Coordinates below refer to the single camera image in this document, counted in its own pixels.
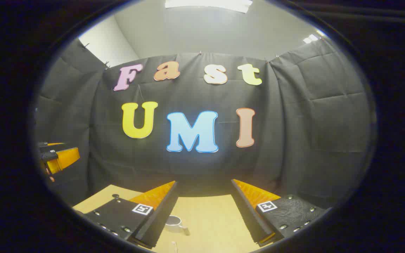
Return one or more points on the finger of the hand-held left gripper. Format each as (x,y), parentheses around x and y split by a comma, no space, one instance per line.
(63,160)
(51,147)

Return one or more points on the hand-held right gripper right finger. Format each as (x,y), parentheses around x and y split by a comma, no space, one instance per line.
(250,218)

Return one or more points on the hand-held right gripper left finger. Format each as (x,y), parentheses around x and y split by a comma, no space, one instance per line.
(160,219)

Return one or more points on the white cup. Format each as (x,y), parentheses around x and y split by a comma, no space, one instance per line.
(173,222)

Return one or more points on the wooden toothbrush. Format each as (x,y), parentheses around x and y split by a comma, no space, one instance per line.
(174,246)

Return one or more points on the wooden desktop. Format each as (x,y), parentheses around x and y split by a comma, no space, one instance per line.
(209,218)

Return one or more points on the black backdrop cloth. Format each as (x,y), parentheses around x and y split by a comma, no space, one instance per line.
(294,123)

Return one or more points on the ceiling light panel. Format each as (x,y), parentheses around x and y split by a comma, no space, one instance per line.
(310,38)

